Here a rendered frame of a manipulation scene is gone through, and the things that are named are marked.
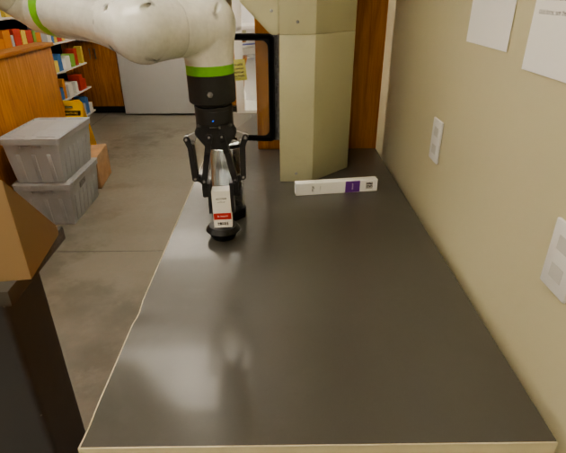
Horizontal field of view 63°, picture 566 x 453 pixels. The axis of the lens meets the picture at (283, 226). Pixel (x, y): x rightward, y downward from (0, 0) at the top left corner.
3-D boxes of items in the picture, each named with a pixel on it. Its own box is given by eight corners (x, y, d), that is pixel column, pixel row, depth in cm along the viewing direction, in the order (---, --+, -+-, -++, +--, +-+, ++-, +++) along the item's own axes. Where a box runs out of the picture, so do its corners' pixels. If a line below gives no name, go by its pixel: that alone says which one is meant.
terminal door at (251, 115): (275, 141, 185) (274, 33, 167) (200, 138, 188) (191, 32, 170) (275, 140, 185) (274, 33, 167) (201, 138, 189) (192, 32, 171)
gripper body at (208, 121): (234, 98, 96) (238, 141, 100) (193, 99, 95) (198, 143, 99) (234, 106, 89) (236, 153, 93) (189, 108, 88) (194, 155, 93)
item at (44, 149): (99, 156, 375) (91, 116, 360) (69, 184, 321) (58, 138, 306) (47, 156, 375) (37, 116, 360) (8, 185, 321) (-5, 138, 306)
